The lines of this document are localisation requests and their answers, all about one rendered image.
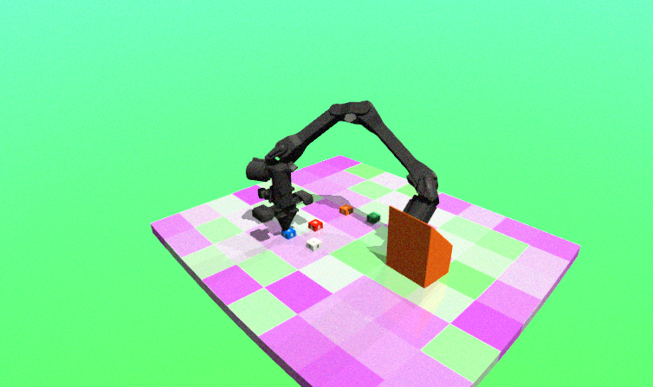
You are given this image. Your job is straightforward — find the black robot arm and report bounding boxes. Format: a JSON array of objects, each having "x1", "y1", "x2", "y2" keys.
[{"x1": 245, "y1": 100, "x2": 439, "y2": 224}]

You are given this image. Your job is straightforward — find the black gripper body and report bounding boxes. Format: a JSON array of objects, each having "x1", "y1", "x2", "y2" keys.
[{"x1": 252, "y1": 184, "x2": 314, "y2": 223}]

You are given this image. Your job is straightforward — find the blue block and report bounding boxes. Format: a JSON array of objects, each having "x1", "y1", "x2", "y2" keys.
[{"x1": 281, "y1": 228, "x2": 296, "y2": 239}]

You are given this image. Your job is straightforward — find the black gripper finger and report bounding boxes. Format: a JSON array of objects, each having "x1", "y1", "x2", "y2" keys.
[
  {"x1": 283, "y1": 208, "x2": 299, "y2": 230},
  {"x1": 275, "y1": 214, "x2": 287, "y2": 231}
]

